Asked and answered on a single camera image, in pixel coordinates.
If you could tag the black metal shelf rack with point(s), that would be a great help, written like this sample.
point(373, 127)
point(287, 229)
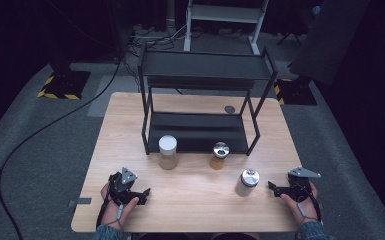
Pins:
point(200, 66)

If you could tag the black tripod legs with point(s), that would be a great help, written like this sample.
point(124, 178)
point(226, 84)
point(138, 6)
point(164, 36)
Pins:
point(288, 38)

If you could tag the yellow black striped base plate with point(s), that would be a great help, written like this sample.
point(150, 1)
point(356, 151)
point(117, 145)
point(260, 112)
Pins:
point(296, 93)
point(66, 85)

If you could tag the orange spice jar metal lid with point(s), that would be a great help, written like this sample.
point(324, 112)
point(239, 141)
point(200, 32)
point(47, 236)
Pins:
point(220, 153)

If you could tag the person's left hand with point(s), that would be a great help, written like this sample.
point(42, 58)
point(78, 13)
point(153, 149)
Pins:
point(115, 213)

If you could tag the dark tilted panel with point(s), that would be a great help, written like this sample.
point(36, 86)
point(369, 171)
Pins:
point(330, 40)

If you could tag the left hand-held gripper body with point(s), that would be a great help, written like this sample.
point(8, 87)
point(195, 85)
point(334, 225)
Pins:
point(120, 186)

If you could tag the grey table grommet cap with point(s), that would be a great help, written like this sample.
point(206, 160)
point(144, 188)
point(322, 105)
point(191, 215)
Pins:
point(229, 109)

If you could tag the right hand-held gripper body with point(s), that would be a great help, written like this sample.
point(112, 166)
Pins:
point(300, 186)

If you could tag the white metal stand frame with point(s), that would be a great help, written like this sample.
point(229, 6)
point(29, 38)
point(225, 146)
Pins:
point(225, 13)

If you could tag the person's right hand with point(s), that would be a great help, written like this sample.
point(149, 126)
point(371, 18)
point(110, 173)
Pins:
point(305, 211)

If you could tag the grey floor tape strip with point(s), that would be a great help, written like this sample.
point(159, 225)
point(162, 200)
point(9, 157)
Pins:
point(81, 201)

